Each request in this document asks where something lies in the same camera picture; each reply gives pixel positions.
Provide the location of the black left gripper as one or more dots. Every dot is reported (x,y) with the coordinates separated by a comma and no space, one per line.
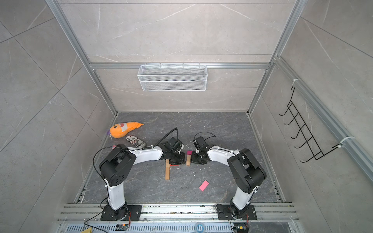
(182,160)

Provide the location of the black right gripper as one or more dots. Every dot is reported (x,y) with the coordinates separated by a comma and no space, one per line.
(194,158)

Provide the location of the pink block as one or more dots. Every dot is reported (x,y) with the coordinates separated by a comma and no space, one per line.
(204,185)

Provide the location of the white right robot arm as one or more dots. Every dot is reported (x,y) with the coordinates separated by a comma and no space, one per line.
(246,171)

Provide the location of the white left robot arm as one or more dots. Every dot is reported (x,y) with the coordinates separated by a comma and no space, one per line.
(116,166)

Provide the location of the small printed packet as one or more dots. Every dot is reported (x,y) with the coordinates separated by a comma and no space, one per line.
(135,141)

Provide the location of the orange plush toy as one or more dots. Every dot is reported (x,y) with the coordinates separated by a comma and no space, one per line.
(120,130)

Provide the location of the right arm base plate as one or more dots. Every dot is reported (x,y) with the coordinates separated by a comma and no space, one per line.
(229,211)

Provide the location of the white wire basket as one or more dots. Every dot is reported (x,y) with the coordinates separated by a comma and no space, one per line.
(173,77)

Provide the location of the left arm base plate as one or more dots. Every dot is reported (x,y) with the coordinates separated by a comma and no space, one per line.
(127,212)

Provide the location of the black wire hook rack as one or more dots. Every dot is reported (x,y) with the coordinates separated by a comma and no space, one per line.
(305,132)

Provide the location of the aluminium rail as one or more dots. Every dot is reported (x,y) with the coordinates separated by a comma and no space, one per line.
(180,212)

